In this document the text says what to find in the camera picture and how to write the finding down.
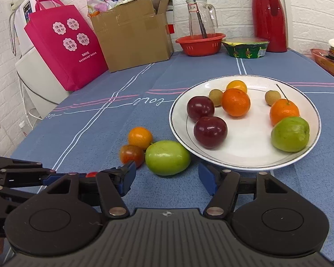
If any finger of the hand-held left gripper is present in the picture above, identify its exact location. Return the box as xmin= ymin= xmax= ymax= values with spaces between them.
xmin=0 ymin=185 xmax=32 ymax=215
xmin=0 ymin=156 xmax=57 ymax=186

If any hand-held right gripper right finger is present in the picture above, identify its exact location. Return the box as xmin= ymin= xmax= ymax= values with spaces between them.
xmin=198 ymin=163 xmax=291 ymax=219

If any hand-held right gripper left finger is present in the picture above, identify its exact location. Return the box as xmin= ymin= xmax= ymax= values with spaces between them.
xmin=45 ymin=161 xmax=137 ymax=219

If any red-green tomato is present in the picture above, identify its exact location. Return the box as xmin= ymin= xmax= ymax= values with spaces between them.
xmin=119 ymin=144 xmax=145 ymax=169

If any small orange tangerine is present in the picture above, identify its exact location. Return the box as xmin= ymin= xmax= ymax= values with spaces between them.
xmin=128 ymin=126 xmax=153 ymax=151

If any green apple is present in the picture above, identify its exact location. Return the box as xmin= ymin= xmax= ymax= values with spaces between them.
xmin=271 ymin=116 xmax=310 ymax=153
xmin=145 ymin=140 xmax=191 ymax=176

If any dark red plum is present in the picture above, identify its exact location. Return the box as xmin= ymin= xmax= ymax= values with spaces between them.
xmin=193 ymin=116 xmax=228 ymax=150
xmin=187 ymin=96 xmax=215 ymax=123

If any white plate with blue rim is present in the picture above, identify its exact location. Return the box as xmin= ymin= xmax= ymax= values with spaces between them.
xmin=169 ymin=75 xmax=322 ymax=172

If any tan longan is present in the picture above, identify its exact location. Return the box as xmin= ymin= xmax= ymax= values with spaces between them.
xmin=265 ymin=90 xmax=282 ymax=107
xmin=209 ymin=89 xmax=224 ymax=107

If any small yellow-orange tangerine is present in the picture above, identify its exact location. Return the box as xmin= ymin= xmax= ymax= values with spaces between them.
xmin=226 ymin=80 xmax=248 ymax=93

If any orange mandarin with stem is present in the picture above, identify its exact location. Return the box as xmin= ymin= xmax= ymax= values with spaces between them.
xmin=269 ymin=84 xmax=300 ymax=127

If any blue striped tablecloth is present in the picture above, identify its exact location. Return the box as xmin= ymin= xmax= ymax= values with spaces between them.
xmin=6 ymin=49 xmax=334 ymax=265

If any white appliance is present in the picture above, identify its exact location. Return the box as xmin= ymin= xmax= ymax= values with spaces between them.
xmin=11 ymin=0 xmax=70 ymax=112

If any pink tote bag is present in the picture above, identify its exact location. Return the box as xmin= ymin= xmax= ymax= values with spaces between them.
xmin=24 ymin=0 xmax=109 ymax=92

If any red plastic basket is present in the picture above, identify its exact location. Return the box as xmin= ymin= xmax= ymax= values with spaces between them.
xmin=175 ymin=33 xmax=226 ymax=57

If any green instant noodle bowl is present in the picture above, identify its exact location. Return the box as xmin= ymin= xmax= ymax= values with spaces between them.
xmin=221 ymin=37 xmax=270 ymax=59

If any brown cardboard box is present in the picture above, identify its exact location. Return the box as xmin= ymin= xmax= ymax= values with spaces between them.
xmin=90 ymin=0 xmax=174 ymax=73

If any glass pitcher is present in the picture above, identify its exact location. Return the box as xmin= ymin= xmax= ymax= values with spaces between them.
xmin=185 ymin=0 xmax=219 ymax=39

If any dark utensil in pitcher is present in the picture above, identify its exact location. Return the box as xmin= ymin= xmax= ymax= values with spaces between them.
xmin=191 ymin=0 xmax=208 ymax=39

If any orange plastic bowl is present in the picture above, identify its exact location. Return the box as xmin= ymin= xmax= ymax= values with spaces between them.
xmin=310 ymin=48 xmax=334 ymax=82

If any red thermos jug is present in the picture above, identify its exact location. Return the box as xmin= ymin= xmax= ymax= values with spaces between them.
xmin=251 ymin=0 xmax=288 ymax=53

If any white cable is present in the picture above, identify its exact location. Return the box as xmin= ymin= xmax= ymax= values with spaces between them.
xmin=18 ymin=78 xmax=43 ymax=120

